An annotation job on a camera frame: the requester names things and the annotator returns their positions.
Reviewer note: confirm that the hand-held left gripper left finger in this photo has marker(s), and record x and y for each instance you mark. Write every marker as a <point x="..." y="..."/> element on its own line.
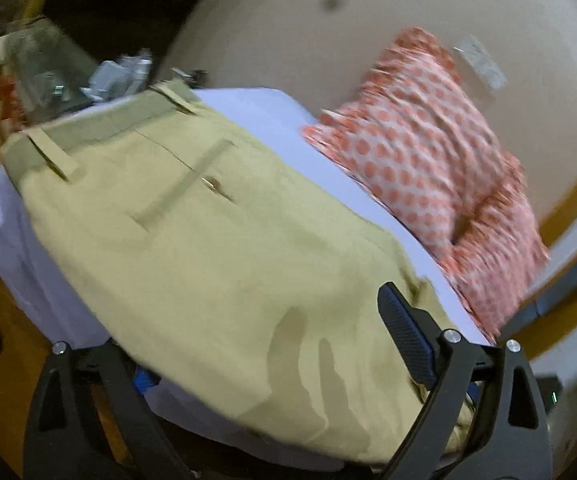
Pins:
<point x="118" y="390"/>

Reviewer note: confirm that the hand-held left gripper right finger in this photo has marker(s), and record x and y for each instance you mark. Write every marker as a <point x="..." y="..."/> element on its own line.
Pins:
<point x="411" y="340"/>

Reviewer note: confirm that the beige pants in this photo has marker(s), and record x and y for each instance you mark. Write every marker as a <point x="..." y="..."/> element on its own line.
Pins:
<point x="208" y="270"/>

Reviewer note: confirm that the orange polka dot pillow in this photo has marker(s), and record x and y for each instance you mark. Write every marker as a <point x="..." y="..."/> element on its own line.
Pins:
<point x="418" y="160"/>

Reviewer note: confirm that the lavender bed sheet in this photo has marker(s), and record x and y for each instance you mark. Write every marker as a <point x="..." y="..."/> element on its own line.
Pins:
<point x="268" y="115"/>

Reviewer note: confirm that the grey crumpled wrapper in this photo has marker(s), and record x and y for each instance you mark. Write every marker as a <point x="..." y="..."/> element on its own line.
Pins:
<point x="118" y="77"/>

